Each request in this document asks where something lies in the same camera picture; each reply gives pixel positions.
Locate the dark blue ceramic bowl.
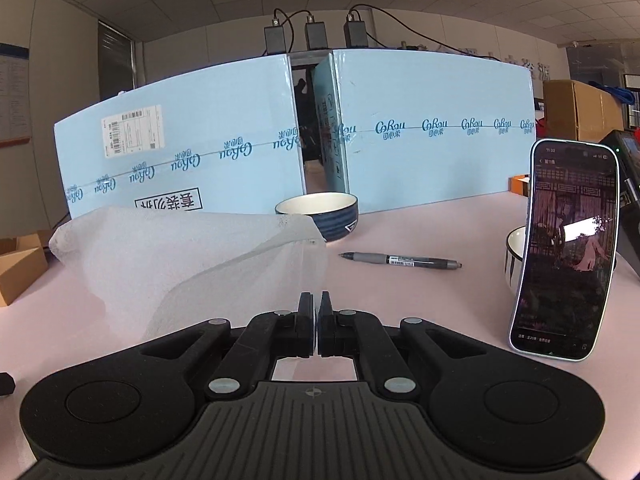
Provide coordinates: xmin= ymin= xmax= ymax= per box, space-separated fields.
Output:
xmin=274 ymin=192 xmax=359 ymax=243

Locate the smartphone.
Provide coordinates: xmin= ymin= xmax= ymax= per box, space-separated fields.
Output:
xmin=509 ymin=138 xmax=622 ymax=362

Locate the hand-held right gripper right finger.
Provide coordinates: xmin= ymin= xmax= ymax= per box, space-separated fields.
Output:
xmin=318 ymin=291 xmax=493 ymax=401

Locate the white striped bowl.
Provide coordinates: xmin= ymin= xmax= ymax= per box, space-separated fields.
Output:
xmin=504 ymin=226 xmax=529 ymax=292

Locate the wall poster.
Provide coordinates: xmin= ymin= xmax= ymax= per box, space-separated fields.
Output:
xmin=0 ymin=42 xmax=32 ymax=143

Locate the light blue carton with label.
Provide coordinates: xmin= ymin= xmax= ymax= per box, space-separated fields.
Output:
xmin=52 ymin=52 xmax=306 ymax=221

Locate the window blind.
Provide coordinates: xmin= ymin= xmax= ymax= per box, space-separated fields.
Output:
xmin=97 ymin=20 xmax=136 ymax=103

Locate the open brown cardboard box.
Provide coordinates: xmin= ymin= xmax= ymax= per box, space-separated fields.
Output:
xmin=0 ymin=232 xmax=51 ymax=307

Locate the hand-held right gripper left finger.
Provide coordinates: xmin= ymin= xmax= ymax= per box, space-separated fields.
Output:
xmin=141 ymin=291 xmax=317 ymax=401

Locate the black electronic device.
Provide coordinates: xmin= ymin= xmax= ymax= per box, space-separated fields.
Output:
xmin=597 ymin=129 xmax=640 ymax=202

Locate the black power adapter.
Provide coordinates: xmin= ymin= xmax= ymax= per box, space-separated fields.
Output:
xmin=264 ymin=20 xmax=287 ymax=56
xmin=305 ymin=21 xmax=329 ymax=52
xmin=344 ymin=19 xmax=369 ymax=50

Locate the grey pen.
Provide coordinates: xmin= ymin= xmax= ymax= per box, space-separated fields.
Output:
xmin=338 ymin=251 xmax=463 ymax=271

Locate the white translucent shopping bag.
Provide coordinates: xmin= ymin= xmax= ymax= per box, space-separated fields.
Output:
xmin=48 ymin=205 xmax=328 ymax=346

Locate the closed brown carton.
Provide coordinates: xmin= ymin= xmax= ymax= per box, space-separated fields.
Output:
xmin=542 ymin=80 xmax=625 ymax=143

